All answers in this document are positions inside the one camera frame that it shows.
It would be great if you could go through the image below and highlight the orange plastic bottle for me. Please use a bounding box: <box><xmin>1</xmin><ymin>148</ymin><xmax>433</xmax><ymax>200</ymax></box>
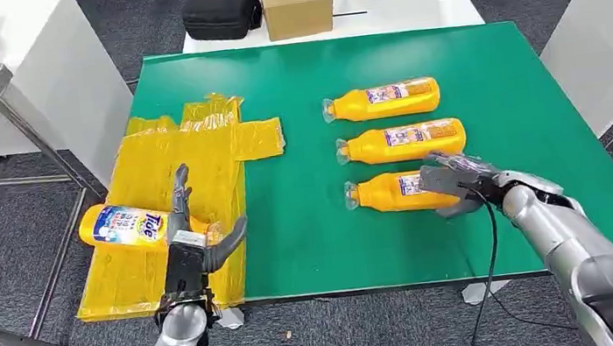
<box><xmin>319</xmin><ymin>74</ymin><xmax>444</xmax><ymax>127</ymax></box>
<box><xmin>333</xmin><ymin>116</ymin><xmax>469</xmax><ymax>170</ymax></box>
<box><xmin>342</xmin><ymin>163</ymin><xmax>464</xmax><ymax>222</ymax></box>
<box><xmin>74</xmin><ymin>189</ymin><xmax>226</xmax><ymax>263</ymax></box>

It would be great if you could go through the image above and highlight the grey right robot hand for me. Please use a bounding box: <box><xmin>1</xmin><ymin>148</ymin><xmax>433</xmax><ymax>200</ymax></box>
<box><xmin>413</xmin><ymin>143</ymin><xmax>508</xmax><ymax>223</ymax></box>

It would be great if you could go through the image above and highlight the yellow plastic sheet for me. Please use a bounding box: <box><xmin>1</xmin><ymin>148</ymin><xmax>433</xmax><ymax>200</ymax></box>
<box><xmin>52</xmin><ymin>84</ymin><xmax>305</xmax><ymax>328</ymax></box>

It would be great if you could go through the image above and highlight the black zip case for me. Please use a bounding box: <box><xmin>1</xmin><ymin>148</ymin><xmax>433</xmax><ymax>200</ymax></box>
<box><xmin>180</xmin><ymin>0</ymin><xmax>266</xmax><ymax>47</ymax></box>

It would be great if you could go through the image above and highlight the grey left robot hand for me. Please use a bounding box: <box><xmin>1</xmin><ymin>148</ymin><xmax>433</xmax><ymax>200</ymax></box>
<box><xmin>158</xmin><ymin>156</ymin><xmax>254</xmax><ymax>280</ymax></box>

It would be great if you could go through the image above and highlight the black cable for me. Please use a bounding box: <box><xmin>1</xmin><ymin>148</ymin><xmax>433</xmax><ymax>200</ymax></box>
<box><xmin>448</xmin><ymin>178</ymin><xmax>582</xmax><ymax>346</ymax></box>

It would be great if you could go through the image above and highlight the brown cardboard box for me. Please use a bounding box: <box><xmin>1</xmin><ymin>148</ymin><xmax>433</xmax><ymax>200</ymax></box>
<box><xmin>259</xmin><ymin>0</ymin><xmax>339</xmax><ymax>43</ymax></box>

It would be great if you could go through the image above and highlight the white table foot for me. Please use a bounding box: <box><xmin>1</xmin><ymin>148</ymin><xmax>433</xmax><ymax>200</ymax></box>
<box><xmin>215</xmin><ymin>304</ymin><xmax>247</xmax><ymax>333</ymax></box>
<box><xmin>460</xmin><ymin>278</ymin><xmax>513</xmax><ymax>307</ymax></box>

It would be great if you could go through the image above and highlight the green table mat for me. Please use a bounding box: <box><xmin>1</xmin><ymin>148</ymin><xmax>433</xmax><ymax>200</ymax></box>
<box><xmin>123</xmin><ymin>0</ymin><xmax>613</xmax><ymax>323</ymax></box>

